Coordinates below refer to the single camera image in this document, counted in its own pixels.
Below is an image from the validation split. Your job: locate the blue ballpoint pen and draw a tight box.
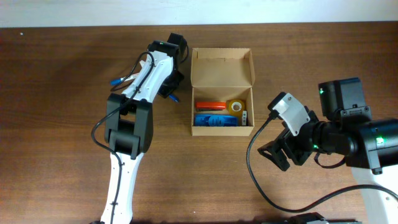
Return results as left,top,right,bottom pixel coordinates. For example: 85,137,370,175
169,94,180,103

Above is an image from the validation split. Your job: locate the blue plastic tray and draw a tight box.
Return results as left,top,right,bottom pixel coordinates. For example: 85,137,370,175
194,114,238,127

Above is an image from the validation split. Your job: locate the yellow clear tape roll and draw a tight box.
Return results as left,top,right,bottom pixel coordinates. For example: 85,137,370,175
228,99,246,117

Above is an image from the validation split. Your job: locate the open cardboard box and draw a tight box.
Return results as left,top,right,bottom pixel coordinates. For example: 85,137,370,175
190,48,256,136

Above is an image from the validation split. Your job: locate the blue white whiteboard marker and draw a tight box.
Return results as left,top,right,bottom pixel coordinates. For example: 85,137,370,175
110,73,138,86

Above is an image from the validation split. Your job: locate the orange black stapler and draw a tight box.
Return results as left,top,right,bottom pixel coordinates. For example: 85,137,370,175
195,101,226,111

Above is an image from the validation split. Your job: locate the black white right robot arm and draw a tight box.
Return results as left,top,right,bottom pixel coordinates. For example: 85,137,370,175
258,78,397,223

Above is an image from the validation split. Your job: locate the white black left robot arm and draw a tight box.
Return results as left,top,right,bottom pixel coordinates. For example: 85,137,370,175
94,33,189,223

